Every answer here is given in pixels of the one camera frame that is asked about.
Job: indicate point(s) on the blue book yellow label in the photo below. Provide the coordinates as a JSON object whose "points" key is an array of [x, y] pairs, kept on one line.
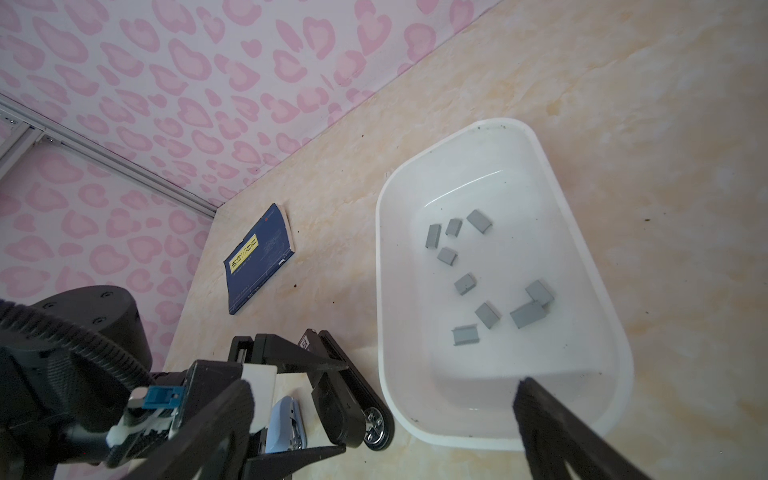
{"points": [[261, 253]]}

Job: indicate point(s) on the black long stapler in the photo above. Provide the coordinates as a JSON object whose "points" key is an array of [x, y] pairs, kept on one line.
{"points": [[354, 390]]}

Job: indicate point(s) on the light blue mini stapler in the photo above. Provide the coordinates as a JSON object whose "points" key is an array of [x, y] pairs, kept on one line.
{"points": [[285, 431]]}

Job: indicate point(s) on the grey staple block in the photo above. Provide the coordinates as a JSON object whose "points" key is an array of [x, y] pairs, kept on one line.
{"points": [[465, 335], [488, 315], [447, 256], [454, 227], [528, 313], [433, 236], [479, 221], [465, 284], [540, 293]]}

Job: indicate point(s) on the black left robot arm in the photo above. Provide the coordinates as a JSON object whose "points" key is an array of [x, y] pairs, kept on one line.
{"points": [[77, 386]]}

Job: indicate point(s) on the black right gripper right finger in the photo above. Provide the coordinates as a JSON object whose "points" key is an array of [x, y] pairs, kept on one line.
{"points": [[558, 444]]}

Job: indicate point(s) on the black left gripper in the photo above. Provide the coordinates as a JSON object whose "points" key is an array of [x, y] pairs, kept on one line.
{"points": [[257, 360]]}

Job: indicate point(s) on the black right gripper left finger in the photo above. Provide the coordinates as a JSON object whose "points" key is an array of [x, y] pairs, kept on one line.
{"points": [[212, 445]]}

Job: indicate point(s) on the white plastic tray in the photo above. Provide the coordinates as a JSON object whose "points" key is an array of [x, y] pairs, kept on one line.
{"points": [[462, 396]]}

